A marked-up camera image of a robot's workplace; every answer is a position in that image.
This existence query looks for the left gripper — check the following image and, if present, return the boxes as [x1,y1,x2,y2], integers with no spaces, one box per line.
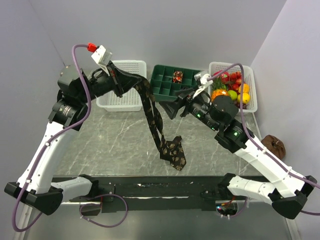
[78,60,142,104]

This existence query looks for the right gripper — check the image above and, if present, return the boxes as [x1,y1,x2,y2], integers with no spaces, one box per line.
[158,84,220,131]

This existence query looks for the black gold floral tie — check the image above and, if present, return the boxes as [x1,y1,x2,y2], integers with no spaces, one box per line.
[134,74,187,171]

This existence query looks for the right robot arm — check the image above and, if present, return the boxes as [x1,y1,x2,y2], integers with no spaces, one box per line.
[159,88,319,220]

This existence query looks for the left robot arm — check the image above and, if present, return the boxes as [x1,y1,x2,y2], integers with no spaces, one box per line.
[4,61,147,216]

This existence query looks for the orange pineapple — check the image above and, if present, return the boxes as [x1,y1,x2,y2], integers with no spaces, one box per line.
[211,76,229,102]

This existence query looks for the red floral rolled tie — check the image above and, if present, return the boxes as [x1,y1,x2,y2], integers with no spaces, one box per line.
[172,71,184,84]

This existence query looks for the white empty plastic basket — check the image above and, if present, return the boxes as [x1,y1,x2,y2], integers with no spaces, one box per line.
[96,60,147,112]

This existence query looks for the green apple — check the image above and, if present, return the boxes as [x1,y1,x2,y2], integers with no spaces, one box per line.
[227,90,238,101]

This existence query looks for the pink dragon fruit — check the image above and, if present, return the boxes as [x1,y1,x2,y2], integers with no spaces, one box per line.
[213,71,230,84]

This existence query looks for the green divided organizer tray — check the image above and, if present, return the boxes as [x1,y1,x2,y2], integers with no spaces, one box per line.
[150,64,202,102]

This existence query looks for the white fruit basket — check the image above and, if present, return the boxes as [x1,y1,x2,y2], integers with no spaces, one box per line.
[208,61,258,115]

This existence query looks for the red strawberries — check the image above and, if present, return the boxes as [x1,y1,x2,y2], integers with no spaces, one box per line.
[226,71,242,92]

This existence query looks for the dark grapes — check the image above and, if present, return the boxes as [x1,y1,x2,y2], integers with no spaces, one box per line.
[239,103,247,110]

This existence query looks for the yellow lemon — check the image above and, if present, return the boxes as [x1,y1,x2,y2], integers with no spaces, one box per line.
[237,92,251,104]

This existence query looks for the orange fruit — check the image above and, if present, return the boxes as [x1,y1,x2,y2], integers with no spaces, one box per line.
[238,83,250,94]

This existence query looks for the brown paper bag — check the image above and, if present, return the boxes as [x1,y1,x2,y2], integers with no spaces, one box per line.
[261,135,286,160]

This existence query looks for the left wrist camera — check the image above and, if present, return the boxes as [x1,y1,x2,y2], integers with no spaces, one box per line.
[87,43,113,75]

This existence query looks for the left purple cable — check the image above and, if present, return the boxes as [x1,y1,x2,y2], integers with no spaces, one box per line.
[11,43,92,233]

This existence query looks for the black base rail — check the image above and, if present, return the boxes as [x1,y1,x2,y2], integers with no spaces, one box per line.
[51,174,251,213]

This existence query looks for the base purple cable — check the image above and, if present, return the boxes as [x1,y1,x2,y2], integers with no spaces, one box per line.
[79,193,129,228]

